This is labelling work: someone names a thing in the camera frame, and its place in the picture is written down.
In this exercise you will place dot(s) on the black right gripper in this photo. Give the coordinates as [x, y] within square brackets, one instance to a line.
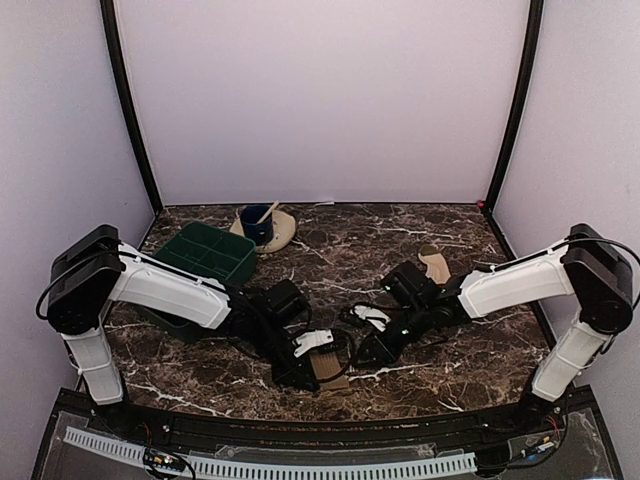
[384, 352]

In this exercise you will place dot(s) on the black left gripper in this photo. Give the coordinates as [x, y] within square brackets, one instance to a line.
[290, 375]

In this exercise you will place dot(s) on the tan sock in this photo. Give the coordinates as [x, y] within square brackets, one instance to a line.
[325, 366]

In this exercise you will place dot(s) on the striped brown red sock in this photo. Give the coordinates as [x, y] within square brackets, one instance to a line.
[436, 265]

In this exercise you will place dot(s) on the green plastic divided tray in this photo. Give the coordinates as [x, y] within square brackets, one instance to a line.
[208, 252]

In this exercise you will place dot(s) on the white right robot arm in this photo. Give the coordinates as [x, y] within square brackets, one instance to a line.
[598, 272]

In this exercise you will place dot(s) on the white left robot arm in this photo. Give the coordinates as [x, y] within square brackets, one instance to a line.
[101, 269]

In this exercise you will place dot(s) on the dark blue cup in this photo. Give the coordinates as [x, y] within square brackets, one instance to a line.
[256, 225]

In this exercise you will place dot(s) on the wooden stick in cup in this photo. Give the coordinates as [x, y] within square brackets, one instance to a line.
[268, 212]

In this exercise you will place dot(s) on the small circuit board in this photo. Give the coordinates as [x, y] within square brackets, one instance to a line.
[162, 461]

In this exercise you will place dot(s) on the white slotted cable duct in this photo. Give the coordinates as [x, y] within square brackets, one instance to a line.
[245, 463]

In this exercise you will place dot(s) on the black front rail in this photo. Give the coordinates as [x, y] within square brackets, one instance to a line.
[189, 430]

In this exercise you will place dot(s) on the black right frame post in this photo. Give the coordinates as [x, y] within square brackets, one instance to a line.
[516, 111]

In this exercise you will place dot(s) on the black frame post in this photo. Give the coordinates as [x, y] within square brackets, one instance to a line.
[516, 111]
[126, 101]

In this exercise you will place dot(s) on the black left frame post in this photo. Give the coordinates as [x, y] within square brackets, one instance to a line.
[126, 101]

